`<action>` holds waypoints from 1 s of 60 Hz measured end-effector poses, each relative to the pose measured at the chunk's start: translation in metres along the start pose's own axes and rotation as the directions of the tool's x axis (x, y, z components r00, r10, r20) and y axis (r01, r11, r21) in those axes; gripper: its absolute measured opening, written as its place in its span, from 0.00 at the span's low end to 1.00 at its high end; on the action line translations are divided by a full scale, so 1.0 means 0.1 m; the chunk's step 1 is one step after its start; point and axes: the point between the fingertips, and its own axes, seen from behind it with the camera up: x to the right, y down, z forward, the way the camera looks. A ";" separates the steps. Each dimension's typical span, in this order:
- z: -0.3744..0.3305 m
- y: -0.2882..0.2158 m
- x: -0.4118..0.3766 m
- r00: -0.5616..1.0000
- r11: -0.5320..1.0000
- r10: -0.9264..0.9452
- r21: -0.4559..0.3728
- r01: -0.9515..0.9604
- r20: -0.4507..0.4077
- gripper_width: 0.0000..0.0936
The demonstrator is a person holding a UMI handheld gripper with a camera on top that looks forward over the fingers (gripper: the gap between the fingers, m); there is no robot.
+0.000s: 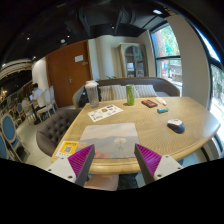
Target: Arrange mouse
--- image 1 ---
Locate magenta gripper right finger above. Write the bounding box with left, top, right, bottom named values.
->
left=134, top=144, right=182, bottom=184

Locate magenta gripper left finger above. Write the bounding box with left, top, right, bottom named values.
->
left=47, top=145, right=95, bottom=187

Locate grey and white computer mouse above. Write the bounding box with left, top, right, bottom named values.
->
left=167, top=119, right=185, bottom=134

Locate yellow QR code card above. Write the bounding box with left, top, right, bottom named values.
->
left=56, top=141, right=78, bottom=158

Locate grey tufted armchair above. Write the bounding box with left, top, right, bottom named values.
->
left=36, top=109, right=80, bottom=156

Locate small teal eraser block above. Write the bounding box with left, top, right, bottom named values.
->
left=157, top=108, right=169, bottom=114

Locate white sticker sheet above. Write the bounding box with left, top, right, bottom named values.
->
left=88, top=104, right=122, bottom=122

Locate white oblong case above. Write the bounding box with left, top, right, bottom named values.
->
left=156, top=97, right=167, bottom=106

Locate black backpack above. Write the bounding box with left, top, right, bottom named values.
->
left=79, top=88, right=102, bottom=107

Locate striped cushion right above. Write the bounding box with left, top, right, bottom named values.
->
left=135, top=85, right=157, bottom=98

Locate striped cushion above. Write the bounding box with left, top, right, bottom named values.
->
left=100, top=85, right=127, bottom=101
left=135, top=85, right=157, bottom=98

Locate blue round-back chair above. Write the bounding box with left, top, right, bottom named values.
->
left=1, top=113, right=21, bottom=156

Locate green drink can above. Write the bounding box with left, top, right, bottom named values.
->
left=126, top=85, right=135, bottom=106

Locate person in white shirt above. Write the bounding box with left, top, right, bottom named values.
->
left=32, top=83, right=45, bottom=110

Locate striped cushion left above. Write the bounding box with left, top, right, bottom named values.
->
left=100, top=85, right=127, bottom=101

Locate orange wooden door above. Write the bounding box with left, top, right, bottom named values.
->
left=46, top=40, right=92, bottom=107

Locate white paper door sign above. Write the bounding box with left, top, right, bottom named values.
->
left=75, top=55, right=83, bottom=62

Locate arched wooden display cabinet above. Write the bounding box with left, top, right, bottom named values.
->
left=118, top=43, right=148, bottom=78

